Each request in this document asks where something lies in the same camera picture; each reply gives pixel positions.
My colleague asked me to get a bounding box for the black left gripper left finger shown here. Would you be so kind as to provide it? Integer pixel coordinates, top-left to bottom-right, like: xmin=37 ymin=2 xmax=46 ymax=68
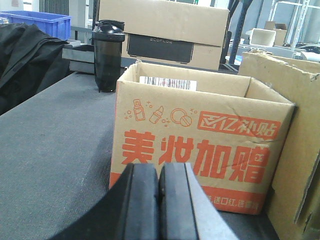
xmin=53 ymin=163 xmax=159 ymax=240

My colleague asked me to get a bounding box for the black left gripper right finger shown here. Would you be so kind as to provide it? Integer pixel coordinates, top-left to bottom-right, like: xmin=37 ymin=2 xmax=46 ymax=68
xmin=159 ymin=163 xmax=238 ymax=240

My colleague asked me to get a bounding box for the orange printed cardboard box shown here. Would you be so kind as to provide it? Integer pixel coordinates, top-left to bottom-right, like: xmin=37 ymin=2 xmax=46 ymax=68
xmin=110 ymin=62 xmax=295 ymax=215

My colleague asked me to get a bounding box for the plain brown cardboard box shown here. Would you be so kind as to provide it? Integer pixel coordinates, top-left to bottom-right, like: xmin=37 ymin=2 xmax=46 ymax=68
xmin=239 ymin=50 xmax=320 ymax=240

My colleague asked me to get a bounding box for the large Ecoflow cardboard box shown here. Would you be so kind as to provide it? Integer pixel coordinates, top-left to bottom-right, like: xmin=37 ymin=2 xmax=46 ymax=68
xmin=99 ymin=0 xmax=230 ymax=70

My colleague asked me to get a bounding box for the black jacket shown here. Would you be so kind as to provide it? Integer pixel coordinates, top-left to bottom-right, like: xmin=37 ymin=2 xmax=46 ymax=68
xmin=0 ymin=23 xmax=71 ymax=114

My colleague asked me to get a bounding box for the white storage box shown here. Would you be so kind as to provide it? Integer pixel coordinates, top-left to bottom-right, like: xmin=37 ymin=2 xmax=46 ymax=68
xmin=245 ymin=28 xmax=276 ymax=47

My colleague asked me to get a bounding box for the blue plastic crate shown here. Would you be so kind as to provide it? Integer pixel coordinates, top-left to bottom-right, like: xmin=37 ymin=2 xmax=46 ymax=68
xmin=0 ymin=10 xmax=72 ymax=40

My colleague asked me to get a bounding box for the small open cardboard box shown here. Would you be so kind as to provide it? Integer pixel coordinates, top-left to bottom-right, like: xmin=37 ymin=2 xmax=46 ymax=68
xmin=264 ymin=21 xmax=287 ymax=46

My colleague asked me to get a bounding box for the white metal rack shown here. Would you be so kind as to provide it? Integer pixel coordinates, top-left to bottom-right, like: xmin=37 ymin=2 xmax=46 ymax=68
xmin=268 ymin=0 xmax=320 ymax=52

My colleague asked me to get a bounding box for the dark shelf upright post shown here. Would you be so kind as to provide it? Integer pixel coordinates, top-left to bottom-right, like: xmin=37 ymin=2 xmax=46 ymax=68
xmin=228 ymin=0 xmax=252 ymax=65

